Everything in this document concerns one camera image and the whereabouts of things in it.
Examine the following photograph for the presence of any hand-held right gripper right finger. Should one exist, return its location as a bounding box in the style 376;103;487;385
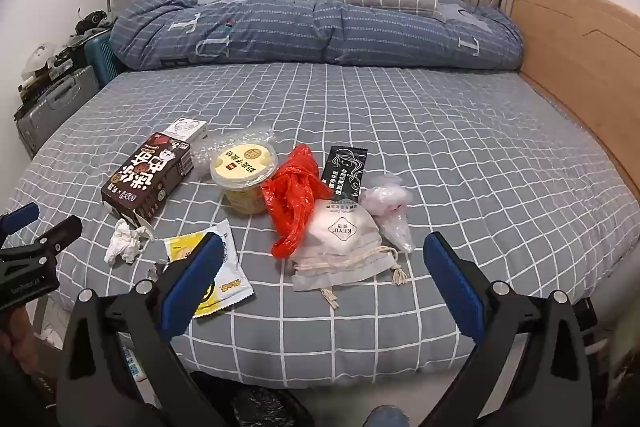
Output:
422;232;588;427

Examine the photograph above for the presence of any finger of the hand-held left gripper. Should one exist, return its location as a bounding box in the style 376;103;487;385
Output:
0;202;41;235
0;215;83;263

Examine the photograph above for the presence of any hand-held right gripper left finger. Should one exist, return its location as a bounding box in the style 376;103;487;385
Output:
52;232;226;427

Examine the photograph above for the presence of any yellow white snack packet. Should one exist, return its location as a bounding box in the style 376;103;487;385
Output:
164;218;255;319

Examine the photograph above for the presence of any clear bubble wrap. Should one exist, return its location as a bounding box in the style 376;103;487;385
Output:
190;124;278;180

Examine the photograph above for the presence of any white drawstring pouch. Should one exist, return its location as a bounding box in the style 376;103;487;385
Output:
290;198;411;308

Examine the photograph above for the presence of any black trash bin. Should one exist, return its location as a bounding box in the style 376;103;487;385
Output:
192;372;321;427

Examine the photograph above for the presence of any black sachet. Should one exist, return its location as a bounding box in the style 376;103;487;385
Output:
320;146;369;202

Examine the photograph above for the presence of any crumpled white tissue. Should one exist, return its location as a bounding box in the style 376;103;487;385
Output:
104;219;153;265

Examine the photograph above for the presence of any white pink plastic bag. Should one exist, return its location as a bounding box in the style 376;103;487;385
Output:
360;173;416;254

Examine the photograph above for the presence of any dark brown snack box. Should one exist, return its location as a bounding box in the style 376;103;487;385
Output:
100;132;195;228

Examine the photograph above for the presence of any grey suitcase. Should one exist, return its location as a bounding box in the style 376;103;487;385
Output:
15;66;101;158

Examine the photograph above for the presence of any plastic cup with yellow lid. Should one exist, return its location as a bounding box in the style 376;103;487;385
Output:
210;142;280;215

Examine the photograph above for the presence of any red plastic bag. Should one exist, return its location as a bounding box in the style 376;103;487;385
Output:
261;144;333;259

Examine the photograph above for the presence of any small white box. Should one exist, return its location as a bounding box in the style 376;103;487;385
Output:
162;118;208;144

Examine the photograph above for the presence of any blue slipper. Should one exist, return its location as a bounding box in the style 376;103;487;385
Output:
365;404;411;427

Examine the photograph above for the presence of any white round object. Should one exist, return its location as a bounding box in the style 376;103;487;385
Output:
22;42;56;75

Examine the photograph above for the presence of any grey checked bed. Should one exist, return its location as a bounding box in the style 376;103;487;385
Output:
5;59;640;390

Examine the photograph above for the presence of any teal crate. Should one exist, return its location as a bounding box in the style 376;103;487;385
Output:
84;29;123;88

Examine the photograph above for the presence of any wooden headboard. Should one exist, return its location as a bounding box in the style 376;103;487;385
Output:
512;0;640;228

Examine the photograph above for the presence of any blue striped quilt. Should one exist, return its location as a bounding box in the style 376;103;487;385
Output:
109;0;525;70

